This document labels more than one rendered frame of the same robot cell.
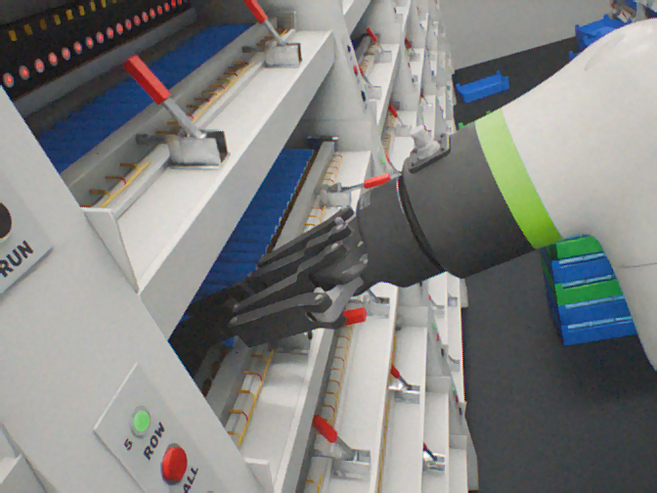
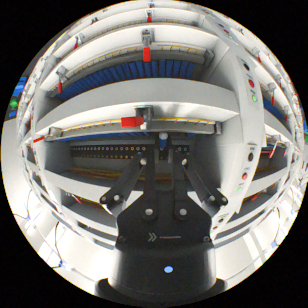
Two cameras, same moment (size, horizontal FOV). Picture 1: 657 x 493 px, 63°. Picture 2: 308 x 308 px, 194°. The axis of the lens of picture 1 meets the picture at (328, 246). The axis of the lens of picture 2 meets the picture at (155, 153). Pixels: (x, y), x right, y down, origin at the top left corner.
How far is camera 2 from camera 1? 44 cm
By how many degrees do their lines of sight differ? 78
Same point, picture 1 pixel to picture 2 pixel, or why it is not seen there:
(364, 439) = (129, 34)
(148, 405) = (236, 190)
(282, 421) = (202, 110)
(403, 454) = (105, 23)
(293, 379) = (173, 107)
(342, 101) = (42, 155)
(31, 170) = not seen: hidden behind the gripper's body
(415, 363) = (67, 45)
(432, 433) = (84, 26)
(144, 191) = not seen: hidden behind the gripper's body
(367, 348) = (80, 58)
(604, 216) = not seen: outside the picture
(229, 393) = (192, 130)
